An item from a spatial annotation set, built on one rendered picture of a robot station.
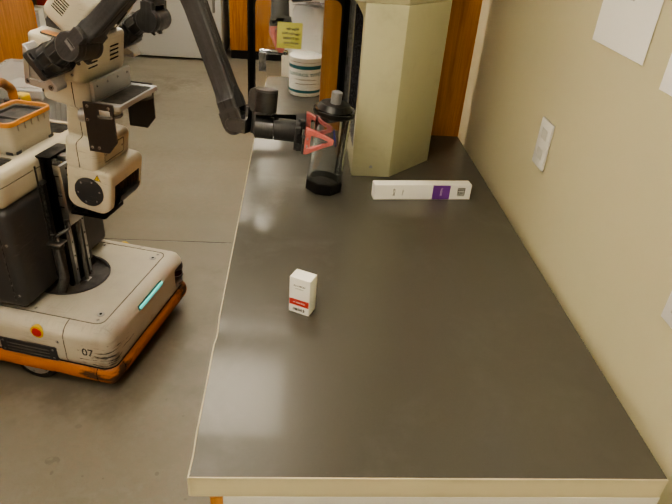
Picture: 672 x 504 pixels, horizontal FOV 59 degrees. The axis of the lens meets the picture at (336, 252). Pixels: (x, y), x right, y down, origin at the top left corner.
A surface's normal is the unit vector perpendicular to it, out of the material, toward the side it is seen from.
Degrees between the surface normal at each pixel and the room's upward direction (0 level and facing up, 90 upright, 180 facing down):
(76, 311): 0
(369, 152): 90
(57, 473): 0
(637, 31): 90
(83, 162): 90
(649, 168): 90
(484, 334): 1
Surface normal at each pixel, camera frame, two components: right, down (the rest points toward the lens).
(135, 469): 0.07, -0.85
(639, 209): -1.00, -0.04
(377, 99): 0.04, 0.52
